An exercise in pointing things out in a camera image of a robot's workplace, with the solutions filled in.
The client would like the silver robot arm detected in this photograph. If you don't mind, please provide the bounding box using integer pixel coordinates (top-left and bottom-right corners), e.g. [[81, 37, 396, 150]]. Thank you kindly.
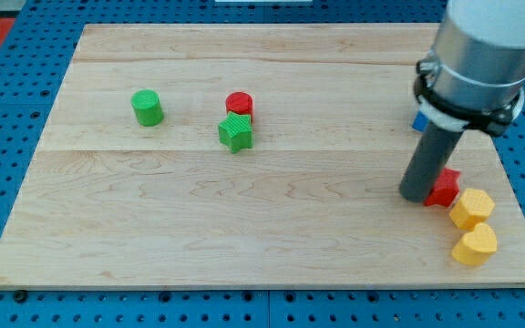
[[414, 0, 525, 137]]

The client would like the blue cube block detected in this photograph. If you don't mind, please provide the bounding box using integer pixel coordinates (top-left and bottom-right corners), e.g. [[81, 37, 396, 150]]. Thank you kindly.
[[411, 111, 429, 132]]

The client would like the green star block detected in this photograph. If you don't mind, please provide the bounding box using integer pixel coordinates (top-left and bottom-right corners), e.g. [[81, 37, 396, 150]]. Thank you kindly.
[[218, 111, 253, 153]]

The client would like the red cylinder block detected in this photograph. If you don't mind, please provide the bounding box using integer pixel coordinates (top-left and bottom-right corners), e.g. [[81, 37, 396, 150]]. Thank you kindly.
[[225, 91, 254, 121]]

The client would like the light wooden board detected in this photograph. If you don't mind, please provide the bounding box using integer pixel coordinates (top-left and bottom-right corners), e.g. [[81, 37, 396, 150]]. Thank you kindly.
[[0, 24, 525, 291]]

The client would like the green cylinder block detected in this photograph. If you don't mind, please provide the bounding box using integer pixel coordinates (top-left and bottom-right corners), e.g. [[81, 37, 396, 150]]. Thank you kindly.
[[130, 89, 164, 127]]

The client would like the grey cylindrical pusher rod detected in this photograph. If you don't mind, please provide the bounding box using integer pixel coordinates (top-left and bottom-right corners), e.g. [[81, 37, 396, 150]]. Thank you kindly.
[[399, 122, 463, 203]]

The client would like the red star block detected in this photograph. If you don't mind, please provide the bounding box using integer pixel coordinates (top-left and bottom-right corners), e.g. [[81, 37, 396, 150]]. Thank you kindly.
[[423, 168, 461, 207]]

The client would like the yellow hexagon block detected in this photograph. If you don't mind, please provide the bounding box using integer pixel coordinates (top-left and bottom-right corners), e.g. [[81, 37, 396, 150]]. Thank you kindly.
[[449, 189, 496, 231]]

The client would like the yellow heart block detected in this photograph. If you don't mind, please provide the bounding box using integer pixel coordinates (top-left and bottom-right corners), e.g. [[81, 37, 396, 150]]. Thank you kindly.
[[451, 223, 498, 266]]

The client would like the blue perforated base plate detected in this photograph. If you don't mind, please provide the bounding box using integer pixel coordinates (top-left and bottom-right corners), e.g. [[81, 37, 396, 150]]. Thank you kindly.
[[0, 0, 525, 327]]

